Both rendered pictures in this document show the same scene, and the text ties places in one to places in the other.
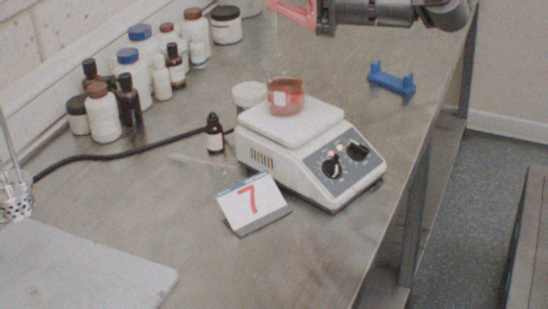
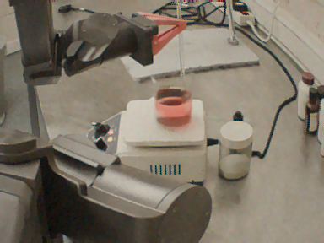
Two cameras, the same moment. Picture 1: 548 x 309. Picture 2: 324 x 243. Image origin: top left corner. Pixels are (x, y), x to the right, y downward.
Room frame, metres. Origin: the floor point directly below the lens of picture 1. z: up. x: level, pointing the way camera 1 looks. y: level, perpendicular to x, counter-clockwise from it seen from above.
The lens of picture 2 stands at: (1.48, -0.71, 1.42)
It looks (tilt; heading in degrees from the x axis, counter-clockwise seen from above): 32 degrees down; 135
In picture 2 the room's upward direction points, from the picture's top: 2 degrees counter-clockwise
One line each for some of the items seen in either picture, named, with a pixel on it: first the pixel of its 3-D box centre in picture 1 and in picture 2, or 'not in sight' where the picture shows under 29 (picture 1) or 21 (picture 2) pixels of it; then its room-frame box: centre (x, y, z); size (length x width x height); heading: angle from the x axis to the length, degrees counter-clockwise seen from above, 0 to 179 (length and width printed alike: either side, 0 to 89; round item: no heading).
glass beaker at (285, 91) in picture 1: (284, 86); (175, 98); (0.83, -0.04, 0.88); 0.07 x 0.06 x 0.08; 21
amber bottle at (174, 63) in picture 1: (174, 64); not in sight; (1.10, 0.16, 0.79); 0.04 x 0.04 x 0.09
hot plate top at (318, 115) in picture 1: (291, 115); (164, 121); (0.81, -0.04, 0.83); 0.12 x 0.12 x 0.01; 43
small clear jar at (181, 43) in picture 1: (174, 57); not in sight; (1.16, 0.17, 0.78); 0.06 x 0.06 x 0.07
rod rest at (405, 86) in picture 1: (391, 75); not in sight; (1.05, -0.25, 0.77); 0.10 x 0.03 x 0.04; 41
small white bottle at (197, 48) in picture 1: (197, 49); not in sight; (1.18, 0.12, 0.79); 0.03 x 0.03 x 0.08
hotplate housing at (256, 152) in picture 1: (304, 146); (148, 146); (0.79, -0.06, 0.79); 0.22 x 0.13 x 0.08; 43
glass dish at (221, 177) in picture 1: (228, 177); not in sight; (0.77, 0.06, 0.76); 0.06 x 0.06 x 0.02
